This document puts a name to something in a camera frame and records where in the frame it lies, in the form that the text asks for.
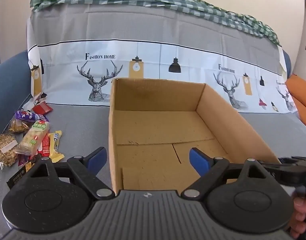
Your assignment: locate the black snack packet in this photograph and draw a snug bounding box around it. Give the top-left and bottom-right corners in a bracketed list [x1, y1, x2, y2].
[6, 160, 35, 190]

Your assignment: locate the orange cushion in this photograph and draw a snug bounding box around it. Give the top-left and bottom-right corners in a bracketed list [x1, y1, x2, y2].
[285, 74, 306, 128]

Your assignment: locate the green white checked cloth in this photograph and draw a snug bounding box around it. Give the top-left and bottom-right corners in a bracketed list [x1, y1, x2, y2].
[30, 0, 283, 47]

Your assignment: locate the clear bag of golden snacks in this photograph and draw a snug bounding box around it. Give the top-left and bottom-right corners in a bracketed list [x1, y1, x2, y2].
[8, 119, 31, 134]

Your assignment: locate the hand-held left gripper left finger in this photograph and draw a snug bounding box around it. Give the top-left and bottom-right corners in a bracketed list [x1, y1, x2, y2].
[29, 147, 116, 201]

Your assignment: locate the long red snack packet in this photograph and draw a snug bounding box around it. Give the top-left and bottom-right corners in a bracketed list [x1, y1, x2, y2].
[38, 129, 52, 158]

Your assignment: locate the brown crispy snack packet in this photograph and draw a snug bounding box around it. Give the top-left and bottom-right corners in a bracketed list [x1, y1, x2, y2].
[0, 133, 19, 167]

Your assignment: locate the green white cracker packet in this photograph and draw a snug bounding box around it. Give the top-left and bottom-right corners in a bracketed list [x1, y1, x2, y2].
[16, 121, 50, 156]

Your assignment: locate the yellow red snack packet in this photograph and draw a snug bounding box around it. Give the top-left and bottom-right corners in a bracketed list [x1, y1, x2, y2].
[48, 130, 65, 163]

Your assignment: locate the deer print grey white cloth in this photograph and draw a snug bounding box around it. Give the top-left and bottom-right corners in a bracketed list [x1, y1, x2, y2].
[26, 5, 297, 114]

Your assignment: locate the brown cardboard box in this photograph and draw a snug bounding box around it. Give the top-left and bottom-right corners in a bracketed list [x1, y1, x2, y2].
[108, 78, 281, 195]

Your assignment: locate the long purple snack packet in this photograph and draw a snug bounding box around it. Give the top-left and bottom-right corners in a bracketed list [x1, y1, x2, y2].
[17, 154, 31, 167]

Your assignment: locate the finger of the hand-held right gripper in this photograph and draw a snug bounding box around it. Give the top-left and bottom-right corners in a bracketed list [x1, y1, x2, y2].
[258, 156, 306, 187]

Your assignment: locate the person's right hand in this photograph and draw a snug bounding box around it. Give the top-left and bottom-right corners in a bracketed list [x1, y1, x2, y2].
[285, 197, 306, 240]

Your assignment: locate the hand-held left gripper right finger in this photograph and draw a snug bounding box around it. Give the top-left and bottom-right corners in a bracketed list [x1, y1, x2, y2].
[181, 147, 278, 201]

